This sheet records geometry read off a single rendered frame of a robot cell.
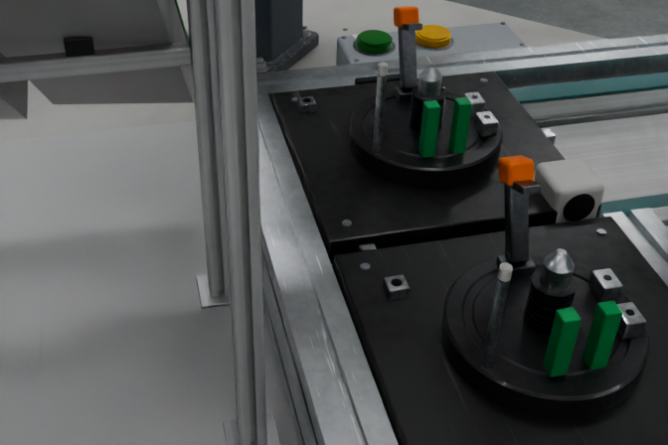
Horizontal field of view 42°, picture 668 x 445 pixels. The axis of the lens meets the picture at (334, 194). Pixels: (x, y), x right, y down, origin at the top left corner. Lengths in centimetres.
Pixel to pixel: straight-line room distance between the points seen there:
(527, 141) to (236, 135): 40
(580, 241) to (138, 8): 39
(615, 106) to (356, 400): 54
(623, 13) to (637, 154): 265
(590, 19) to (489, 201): 276
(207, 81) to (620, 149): 47
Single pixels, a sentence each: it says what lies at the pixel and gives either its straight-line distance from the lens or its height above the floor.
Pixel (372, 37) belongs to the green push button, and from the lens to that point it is 100.
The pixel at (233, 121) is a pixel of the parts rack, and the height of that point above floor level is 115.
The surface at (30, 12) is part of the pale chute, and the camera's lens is 62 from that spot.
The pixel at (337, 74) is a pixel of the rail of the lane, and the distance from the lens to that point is 95.
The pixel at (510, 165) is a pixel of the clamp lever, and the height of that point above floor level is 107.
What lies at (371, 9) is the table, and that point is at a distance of 133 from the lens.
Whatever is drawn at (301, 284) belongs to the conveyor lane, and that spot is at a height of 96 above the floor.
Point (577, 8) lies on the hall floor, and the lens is 357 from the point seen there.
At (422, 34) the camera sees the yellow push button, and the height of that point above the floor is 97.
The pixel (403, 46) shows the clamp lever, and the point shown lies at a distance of 83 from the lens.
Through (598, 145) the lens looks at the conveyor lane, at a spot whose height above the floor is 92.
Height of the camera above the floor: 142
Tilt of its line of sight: 37 degrees down
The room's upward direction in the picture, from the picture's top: 2 degrees clockwise
